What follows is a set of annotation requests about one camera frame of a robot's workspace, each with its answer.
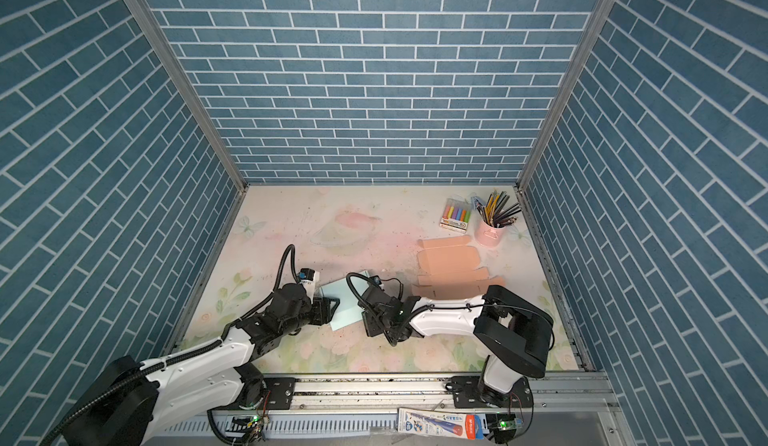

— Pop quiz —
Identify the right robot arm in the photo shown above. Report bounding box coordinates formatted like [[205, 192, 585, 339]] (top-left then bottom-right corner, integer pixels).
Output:
[[355, 284, 555, 407]]

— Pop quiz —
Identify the pink paper box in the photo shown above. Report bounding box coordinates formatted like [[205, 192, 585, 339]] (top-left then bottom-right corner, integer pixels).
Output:
[[412, 235, 506, 300]]

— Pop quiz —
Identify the aluminium front rail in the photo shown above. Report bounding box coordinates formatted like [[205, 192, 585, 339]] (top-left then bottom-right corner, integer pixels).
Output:
[[119, 371, 634, 446]]

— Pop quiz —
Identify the light blue paper box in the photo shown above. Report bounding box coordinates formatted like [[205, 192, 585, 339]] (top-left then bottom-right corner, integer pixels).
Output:
[[318, 278, 363, 331]]

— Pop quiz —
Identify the pink pencil cup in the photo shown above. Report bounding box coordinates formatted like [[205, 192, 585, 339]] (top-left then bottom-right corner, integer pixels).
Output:
[[475, 219, 504, 248]]

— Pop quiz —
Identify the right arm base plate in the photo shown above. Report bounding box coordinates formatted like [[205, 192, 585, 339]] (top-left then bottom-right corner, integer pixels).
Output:
[[445, 375, 534, 409]]

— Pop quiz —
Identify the white blue red package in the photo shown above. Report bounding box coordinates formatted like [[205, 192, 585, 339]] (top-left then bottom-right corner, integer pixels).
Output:
[[397, 408, 484, 440]]

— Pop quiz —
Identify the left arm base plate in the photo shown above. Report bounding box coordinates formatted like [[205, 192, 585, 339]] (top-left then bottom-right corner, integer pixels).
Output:
[[236, 376, 297, 411]]

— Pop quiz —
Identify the box of coloured markers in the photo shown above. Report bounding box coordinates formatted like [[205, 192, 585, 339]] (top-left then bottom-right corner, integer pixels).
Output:
[[439, 198, 472, 233]]

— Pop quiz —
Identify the coloured pencils bundle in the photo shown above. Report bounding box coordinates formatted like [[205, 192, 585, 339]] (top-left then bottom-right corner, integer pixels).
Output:
[[476, 191, 522, 228]]

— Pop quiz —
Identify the left black corrugated cable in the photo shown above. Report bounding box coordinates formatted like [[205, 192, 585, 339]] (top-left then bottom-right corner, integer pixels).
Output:
[[38, 243, 299, 446]]

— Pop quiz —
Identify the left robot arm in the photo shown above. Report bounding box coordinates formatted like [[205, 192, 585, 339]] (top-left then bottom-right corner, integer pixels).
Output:
[[41, 283, 340, 445]]

